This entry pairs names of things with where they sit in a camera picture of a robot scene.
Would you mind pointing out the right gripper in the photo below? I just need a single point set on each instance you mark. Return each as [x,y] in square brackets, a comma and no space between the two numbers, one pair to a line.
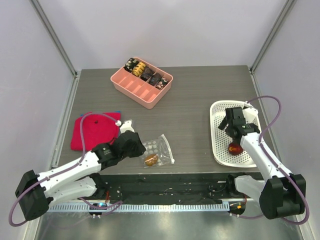
[231,124]

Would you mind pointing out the yellow black sock roll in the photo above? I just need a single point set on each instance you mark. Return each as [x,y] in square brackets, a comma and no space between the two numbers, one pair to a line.
[138,69]

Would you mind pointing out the dark red fake fruit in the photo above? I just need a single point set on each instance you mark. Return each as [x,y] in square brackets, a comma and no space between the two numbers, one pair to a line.
[235,149]

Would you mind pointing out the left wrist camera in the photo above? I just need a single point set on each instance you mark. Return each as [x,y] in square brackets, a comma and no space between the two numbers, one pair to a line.
[125,126]

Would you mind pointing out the black floral sock roll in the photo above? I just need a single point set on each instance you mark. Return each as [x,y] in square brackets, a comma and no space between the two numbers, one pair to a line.
[130,64]

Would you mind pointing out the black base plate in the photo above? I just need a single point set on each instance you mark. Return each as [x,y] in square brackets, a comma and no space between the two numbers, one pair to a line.
[168,188]

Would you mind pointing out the brown orange fake fruit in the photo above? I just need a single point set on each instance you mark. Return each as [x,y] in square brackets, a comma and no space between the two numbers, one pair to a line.
[151,160]

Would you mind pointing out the white slotted cable duct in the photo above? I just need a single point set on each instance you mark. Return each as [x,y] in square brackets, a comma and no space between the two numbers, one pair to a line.
[83,207]

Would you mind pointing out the aluminium frame post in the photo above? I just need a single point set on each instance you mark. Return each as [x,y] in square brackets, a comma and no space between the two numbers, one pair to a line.
[281,18]
[54,37]

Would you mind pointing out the pink divided tray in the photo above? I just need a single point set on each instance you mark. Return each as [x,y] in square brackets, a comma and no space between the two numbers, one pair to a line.
[139,90]

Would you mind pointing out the right aluminium frame post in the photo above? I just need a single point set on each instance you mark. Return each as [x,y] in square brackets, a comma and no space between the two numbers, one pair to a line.
[281,18]

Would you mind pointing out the clear zip top bag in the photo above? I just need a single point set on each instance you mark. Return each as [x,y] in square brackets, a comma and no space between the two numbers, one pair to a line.
[162,148]

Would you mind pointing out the white perforated basket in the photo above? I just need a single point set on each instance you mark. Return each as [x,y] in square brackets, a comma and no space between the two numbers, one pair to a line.
[219,139]

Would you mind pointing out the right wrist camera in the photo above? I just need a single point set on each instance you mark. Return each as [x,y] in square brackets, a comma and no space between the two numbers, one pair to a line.
[250,113]

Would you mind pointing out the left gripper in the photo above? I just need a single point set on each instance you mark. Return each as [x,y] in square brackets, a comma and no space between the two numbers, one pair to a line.
[140,149]

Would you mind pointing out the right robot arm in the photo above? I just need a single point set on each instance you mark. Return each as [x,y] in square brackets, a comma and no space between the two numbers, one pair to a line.
[282,193]

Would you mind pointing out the black spotted sock roll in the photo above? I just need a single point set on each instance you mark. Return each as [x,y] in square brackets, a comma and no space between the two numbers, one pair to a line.
[162,83]

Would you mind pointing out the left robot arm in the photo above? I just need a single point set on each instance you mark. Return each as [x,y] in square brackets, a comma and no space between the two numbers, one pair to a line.
[36,193]

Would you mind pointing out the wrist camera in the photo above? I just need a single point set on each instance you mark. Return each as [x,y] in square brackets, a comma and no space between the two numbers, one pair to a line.
[250,113]
[125,126]

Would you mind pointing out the left aluminium frame post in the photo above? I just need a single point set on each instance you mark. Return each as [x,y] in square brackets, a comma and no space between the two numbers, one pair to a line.
[54,37]

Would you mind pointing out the red folded cloth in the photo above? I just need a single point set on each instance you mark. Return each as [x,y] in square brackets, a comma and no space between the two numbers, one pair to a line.
[97,129]

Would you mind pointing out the dark brown sock roll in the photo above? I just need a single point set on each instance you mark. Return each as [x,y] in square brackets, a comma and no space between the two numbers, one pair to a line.
[146,74]

